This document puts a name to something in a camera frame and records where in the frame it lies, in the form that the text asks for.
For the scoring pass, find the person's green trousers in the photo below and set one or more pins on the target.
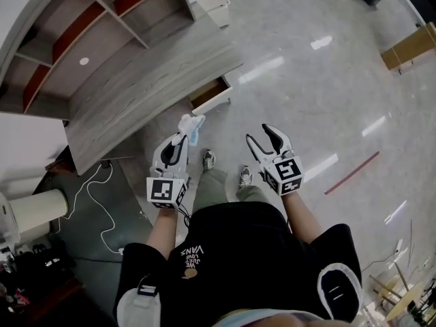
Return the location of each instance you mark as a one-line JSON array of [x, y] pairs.
[[218, 192]]

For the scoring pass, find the dark grey floor mat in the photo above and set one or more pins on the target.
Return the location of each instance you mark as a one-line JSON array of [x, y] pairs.
[[88, 230]]

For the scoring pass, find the person's left grey sneaker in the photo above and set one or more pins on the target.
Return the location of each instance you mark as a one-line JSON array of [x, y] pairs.
[[209, 159]]

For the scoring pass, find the white flat board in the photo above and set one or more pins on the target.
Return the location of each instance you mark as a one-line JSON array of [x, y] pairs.
[[27, 148]]

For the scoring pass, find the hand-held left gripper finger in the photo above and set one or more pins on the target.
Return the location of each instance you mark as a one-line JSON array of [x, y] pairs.
[[183, 155], [160, 148]]

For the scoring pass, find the grey shelf unit red panels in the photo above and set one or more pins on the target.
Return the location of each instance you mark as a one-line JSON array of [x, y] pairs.
[[85, 22]]

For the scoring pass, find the grey wooden desk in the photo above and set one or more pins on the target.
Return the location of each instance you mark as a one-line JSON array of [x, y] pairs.
[[136, 94]]

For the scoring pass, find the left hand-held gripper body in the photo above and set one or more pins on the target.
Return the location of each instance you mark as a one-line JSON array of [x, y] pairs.
[[167, 191]]

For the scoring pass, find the person's black t-shirt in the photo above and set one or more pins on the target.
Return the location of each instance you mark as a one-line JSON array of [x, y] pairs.
[[238, 267]]

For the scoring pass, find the black clutter pile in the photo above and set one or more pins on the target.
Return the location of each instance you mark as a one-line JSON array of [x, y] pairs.
[[30, 278]]

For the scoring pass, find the person's right forearm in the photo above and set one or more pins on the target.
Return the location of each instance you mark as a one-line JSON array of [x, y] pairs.
[[303, 216]]

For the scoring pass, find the white and blue item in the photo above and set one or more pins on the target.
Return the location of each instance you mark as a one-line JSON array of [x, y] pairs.
[[190, 124]]

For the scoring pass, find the person's left forearm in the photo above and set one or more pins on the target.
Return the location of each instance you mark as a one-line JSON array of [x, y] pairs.
[[163, 233]]

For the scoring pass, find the white cylindrical bin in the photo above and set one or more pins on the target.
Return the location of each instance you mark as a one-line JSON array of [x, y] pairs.
[[37, 210]]

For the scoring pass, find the round wooden stool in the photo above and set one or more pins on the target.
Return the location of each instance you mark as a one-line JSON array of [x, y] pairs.
[[405, 300]]

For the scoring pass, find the red floor tape strip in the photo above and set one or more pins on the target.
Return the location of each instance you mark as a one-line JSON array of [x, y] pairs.
[[352, 172]]

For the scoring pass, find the brown cardboard box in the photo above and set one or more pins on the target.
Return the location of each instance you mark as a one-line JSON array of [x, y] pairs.
[[408, 49]]

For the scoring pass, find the white wooden desk drawer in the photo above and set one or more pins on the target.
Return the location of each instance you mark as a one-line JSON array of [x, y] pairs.
[[213, 97]]

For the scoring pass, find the person's grey sneaker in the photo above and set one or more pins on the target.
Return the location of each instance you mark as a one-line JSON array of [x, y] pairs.
[[246, 176], [209, 159]]

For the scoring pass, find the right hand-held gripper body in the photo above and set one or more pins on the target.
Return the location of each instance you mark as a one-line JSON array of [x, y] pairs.
[[286, 177]]

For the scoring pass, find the white appliance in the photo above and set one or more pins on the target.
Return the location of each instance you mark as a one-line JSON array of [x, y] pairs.
[[7, 220]]

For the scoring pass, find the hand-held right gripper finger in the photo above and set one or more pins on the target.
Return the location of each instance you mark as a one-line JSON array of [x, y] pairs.
[[281, 138], [256, 148]]

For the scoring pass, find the person's right grey sneaker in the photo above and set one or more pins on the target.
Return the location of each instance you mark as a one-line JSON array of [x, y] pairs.
[[246, 176]]

